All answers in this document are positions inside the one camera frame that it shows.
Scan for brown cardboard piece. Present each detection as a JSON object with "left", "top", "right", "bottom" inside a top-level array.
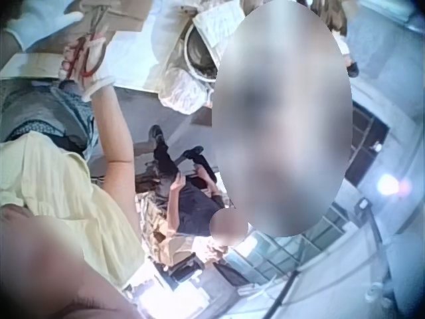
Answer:
[{"left": 79, "top": 0, "right": 161, "bottom": 35}]

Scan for dark window frame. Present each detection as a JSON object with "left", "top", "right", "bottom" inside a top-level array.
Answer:
[{"left": 345, "top": 99, "right": 390, "bottom": 187}]

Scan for metal railing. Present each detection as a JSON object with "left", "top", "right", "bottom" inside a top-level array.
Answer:
[{"left": 285, "top": 195, "right": 394, "bottom": 319}]

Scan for white sack with round basket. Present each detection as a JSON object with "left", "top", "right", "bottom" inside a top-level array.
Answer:
[{"left": 151, "top": 2, "right": 247, "bottom": 108}]

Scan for cream cardboard strip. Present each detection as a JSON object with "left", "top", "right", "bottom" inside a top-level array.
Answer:
[{"left": 0, "top": 52, "right": 72, "bottom": 81}]

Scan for person's right hand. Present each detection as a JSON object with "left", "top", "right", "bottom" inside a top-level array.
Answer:
[{"left": 58, "top": 32, "right": 116, "bottom": 103}]

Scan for red-handled scissors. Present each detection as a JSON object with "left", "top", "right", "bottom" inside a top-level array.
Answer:
[{"left": 70, "top": 6, "right": 108, "bottom": 79}]

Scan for person's left hand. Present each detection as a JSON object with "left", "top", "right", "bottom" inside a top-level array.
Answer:
[{"left": 0, "top": 0, "right": 84, "bottom": 51}]

